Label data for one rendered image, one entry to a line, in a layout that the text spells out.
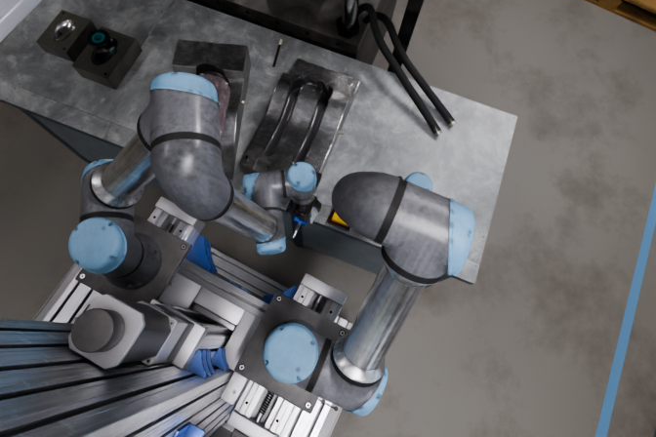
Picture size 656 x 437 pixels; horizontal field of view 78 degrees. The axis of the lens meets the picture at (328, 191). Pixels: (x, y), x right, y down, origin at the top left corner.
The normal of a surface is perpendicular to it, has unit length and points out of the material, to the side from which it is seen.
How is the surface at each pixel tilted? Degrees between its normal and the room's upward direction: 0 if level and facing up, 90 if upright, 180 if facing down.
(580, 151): 0
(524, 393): 0
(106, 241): 8
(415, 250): 54
